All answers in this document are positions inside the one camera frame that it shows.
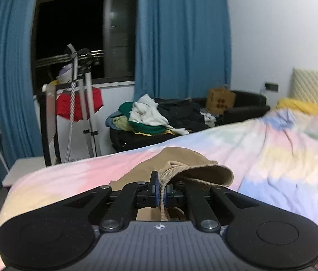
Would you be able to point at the cream quilted headboard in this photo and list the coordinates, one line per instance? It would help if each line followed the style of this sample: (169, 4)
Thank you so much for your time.
(304, 85)

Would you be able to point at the yellow blanket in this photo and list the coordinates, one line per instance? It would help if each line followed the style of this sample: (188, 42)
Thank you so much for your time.
(298, 105)

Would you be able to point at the tan t-shirt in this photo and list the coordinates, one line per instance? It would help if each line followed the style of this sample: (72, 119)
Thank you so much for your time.
(175, 164)

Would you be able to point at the wall power outlet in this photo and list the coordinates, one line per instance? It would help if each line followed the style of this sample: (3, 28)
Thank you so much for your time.
(274, 87)

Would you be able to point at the pastel tie-dye bed cover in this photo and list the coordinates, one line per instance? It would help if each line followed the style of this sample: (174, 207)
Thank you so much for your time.
(268, 215)

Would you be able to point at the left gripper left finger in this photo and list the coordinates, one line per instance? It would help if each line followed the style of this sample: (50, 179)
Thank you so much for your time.
(123, 205)

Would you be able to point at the grey ironing board panel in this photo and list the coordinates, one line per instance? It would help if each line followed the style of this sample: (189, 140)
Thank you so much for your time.
(48, 124)

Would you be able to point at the black sofa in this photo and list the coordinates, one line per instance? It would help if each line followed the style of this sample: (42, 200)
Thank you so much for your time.
(247, 106)

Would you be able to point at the right blue curtain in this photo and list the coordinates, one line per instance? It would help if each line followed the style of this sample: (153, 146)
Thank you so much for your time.
(183, 47)

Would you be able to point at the left blue curtain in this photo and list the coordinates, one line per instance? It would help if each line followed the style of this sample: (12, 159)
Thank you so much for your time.
(18, 121)

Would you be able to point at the pile of mixed clothes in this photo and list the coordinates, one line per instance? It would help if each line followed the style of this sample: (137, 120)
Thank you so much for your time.
(151, 117)

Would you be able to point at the white bench at bed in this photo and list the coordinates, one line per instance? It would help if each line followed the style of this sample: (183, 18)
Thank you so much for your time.
(21, 168)

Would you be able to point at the red garment on stand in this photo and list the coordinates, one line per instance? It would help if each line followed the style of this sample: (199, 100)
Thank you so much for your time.
(63, 104)

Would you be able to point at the brown paper bag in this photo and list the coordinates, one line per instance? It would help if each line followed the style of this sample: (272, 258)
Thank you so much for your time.
(219, 100)

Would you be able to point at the dark window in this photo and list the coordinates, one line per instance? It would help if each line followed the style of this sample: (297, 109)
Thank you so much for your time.
(105, 27)

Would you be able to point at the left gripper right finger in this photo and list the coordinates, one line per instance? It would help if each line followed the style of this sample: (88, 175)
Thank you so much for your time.
(184, 201)

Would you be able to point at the blue curtain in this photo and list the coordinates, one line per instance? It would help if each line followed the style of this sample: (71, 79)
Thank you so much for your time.
(183, 47)
(18, 121)

